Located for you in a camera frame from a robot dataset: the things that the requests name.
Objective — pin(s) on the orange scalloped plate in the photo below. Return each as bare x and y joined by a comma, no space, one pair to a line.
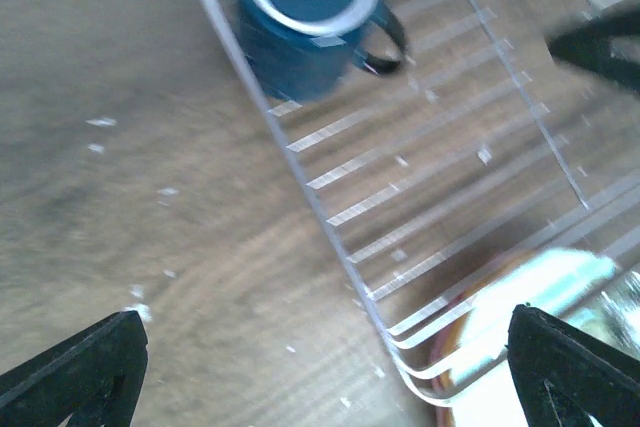
447,340

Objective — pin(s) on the wire dish rack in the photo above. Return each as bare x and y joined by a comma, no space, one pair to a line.
483,146

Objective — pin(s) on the teal flower plate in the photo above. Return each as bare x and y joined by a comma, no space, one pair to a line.
586,290

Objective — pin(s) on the blue enamel mug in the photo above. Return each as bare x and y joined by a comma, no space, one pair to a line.
298,50

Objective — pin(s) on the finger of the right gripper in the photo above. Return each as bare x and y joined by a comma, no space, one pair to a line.
587,46

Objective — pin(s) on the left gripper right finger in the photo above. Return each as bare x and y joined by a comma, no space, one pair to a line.
565,377

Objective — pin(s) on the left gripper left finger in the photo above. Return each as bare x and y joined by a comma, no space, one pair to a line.
93,378

